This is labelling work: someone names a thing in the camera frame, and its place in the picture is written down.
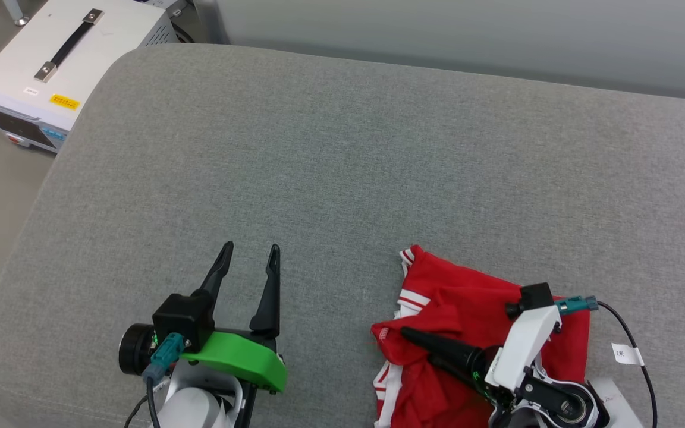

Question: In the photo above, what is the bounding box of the black cable with teal connector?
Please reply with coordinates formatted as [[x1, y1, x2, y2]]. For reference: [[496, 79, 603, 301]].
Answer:
[[125, 332, 186, 428], [555, 295, 659, 428]]

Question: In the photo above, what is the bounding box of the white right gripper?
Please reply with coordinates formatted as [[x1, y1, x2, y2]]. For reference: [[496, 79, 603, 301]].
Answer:
[[400, 304, 563, 394]]

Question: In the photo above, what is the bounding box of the black strap handle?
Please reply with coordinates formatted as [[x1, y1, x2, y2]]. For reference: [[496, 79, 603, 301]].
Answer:
[[33, 8, 105, 83]]

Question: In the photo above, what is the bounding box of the yellow warning label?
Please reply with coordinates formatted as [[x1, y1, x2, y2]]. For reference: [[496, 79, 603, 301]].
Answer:
[[49, 93, 81, 112]]

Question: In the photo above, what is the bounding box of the grey metal post foot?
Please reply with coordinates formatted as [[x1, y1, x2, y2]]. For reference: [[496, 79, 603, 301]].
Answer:
[[0, 0, 30, 27]]

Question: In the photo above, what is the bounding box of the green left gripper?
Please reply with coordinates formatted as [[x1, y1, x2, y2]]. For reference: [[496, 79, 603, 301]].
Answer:
[[180, 240, 288, 394]]

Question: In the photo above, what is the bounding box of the white cable tag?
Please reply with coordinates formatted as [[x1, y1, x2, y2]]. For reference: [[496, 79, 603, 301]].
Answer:
[[611, 342, 645, 367]]

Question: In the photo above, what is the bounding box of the white equipment box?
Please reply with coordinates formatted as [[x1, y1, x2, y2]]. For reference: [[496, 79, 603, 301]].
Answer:
[[0, 0, 180, 155]]

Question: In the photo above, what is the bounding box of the red and white jersey shirt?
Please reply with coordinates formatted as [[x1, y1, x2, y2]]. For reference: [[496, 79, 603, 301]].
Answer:
[[370, 244, 644, 428]]

